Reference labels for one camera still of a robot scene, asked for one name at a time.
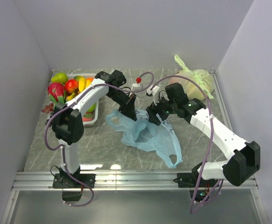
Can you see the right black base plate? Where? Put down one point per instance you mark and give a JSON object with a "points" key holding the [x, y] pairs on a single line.
{"points": [[188, 180]]}

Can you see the light purple grape bunch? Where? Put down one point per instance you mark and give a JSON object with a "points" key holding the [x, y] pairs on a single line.
{"points": [[48, 108]]}

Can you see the pink dragon fruit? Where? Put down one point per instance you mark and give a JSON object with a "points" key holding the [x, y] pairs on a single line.
{"points": [[56, 92]]}

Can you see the yellow banana bunch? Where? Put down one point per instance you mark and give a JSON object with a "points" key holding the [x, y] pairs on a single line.
{"points": [[83, 83]]}

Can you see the aluminium mounting rail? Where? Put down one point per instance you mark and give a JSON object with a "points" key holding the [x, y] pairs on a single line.
{"points": [[104, 180]]}

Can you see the green yellow mango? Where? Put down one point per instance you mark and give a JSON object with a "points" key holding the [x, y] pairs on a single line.
{"points": [[77, 78]]}

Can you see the pink fake peach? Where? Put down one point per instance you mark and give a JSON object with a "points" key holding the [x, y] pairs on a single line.
{"points": [[88, 117]]}

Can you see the green yellow fake pear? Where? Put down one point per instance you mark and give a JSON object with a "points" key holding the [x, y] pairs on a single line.
{"points": [[61, 78]]}

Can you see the white plastic fruit basket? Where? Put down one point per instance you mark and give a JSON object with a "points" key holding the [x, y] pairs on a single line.
{"points": [[95, 112]]}

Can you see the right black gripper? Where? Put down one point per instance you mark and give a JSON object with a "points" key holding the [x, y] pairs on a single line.
{"points": [[154, 109]]}

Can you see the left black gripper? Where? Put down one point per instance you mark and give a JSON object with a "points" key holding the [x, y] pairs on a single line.
{"points": [[128, 107]]}

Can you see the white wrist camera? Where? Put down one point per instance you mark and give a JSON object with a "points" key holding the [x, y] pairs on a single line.
{"points": [[152, 91], [137, 86]]}

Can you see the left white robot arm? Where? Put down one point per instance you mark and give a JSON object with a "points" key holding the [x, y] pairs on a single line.
{"points": [[67, 121]]}

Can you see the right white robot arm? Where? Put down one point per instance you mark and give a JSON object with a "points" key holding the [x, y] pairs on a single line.
{"points": [[242, 157]]}

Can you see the single yellow banana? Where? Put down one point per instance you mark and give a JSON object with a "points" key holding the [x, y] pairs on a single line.
{"points": [[70, 97]]}

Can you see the green fake apple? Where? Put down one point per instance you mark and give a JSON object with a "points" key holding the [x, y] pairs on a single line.
{"points": [[92, 108]]}

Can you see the red yellow fake apple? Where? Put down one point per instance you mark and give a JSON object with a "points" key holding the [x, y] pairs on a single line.
{"points": [[71, 86]]}

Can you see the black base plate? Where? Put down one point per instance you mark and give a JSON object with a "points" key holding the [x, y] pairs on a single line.
{"points": [[73, 186], [188, 180]]}

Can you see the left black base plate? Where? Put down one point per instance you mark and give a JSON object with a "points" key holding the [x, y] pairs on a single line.
{"points": [[73, 186]]}

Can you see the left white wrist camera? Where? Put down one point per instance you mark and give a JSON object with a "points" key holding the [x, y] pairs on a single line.
{"points": [[137, 86]]}

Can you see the blue printed plastic bag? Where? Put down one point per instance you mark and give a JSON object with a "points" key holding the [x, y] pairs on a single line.
{"points": [[147, 136]]}

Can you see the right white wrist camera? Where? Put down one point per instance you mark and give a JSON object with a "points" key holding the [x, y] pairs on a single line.
{"points": [[152, 91]]}

